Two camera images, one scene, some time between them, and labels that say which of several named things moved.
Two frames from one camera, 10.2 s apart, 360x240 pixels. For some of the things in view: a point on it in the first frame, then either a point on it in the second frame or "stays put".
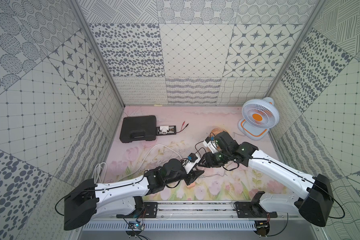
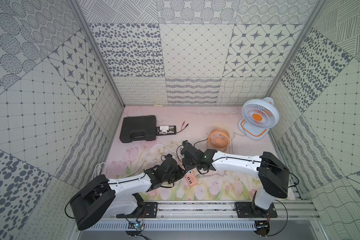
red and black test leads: x=181 y=130 stays put
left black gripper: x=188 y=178 to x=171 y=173
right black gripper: x=209 y=161 to x=186 y=166
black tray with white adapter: x=166 y=130 stays put
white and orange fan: x=258 y=116 stays put
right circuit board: x=262 y=227 stays put
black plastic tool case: x=138 y=128 stays put
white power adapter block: x=211 y=144 to x=188 y=146
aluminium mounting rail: x=186 y=210 stays put
